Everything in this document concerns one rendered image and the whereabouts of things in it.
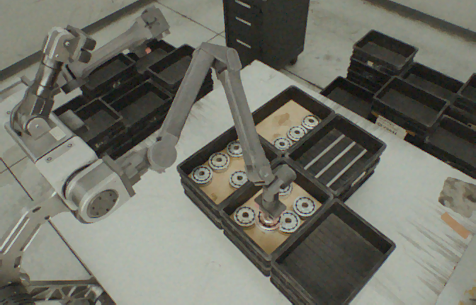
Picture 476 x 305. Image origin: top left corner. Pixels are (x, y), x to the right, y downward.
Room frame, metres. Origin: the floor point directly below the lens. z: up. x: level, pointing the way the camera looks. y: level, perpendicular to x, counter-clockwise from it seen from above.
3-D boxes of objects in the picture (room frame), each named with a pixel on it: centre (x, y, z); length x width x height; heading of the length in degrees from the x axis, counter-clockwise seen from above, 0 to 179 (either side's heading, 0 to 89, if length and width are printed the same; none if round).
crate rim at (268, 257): (0.74, -0.15, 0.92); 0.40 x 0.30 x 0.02; 130
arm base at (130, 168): (0.58, 0.30, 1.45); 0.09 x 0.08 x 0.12; 44
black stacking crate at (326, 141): (0.99, -0.46, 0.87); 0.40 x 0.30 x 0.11; 130
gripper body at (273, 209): (0.62, -0.11, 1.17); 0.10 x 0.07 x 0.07; 40
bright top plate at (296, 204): (0.75, -0.28, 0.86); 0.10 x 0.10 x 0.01
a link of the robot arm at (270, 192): (0.62, -0.11, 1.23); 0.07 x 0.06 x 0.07; 133
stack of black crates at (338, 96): (1.91, -0.88, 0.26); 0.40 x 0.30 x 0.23; 43
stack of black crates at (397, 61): (2.19, -1.17, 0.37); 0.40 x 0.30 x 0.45; 44
